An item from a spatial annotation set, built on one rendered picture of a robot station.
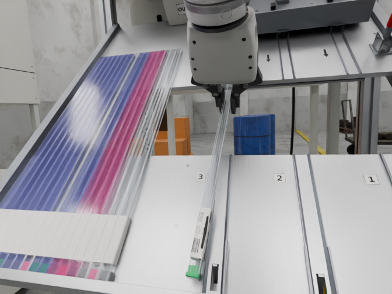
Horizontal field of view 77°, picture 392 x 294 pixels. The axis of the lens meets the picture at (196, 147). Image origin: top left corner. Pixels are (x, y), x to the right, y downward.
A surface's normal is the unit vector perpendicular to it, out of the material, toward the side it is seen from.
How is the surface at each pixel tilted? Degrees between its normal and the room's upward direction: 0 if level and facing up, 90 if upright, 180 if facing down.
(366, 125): 90
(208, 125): 90
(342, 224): 42
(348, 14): 132
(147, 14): 90
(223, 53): 136
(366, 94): 90
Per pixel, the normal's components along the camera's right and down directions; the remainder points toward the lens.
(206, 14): -0.35, 0.79
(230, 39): -0.10, 0.80
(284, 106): -0.29, 0.15
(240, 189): -0.18, -0.63
